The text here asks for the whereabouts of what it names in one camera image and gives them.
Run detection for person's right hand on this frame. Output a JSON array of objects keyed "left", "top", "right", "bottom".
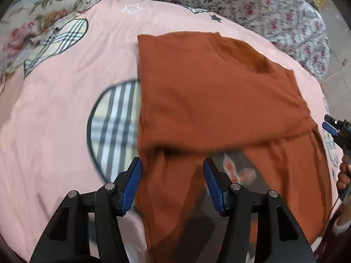
[{"left": 337, "top": 155, "right": 351, "bottom": 193}]

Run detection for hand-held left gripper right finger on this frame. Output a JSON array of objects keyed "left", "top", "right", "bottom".
[{"left": 203, "top": 157, "right": 317, "bottom": 263}]

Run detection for white quilt with red flowers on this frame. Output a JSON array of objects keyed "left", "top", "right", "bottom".
[{"left": 82, "top": 0, "right": 332, "bottom": 83}]

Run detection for pink bedsheet with plaid hearts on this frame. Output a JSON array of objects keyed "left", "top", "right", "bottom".
[{"left": 0, "top": 0, "right": 340, "bottom": 263}]

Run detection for beige floral pillow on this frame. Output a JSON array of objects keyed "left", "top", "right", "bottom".
[{"left": 0, "top": 0, "right": 103, "bottom": 80}]

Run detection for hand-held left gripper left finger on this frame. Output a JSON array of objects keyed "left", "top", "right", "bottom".
[{"left": 30, "top": 157, "right": 143, "bottom": 263}]

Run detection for rust orange knit pants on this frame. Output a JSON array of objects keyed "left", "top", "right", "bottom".
[{"left": 136, "top": 31, "right": 333, "bottom": 263}]

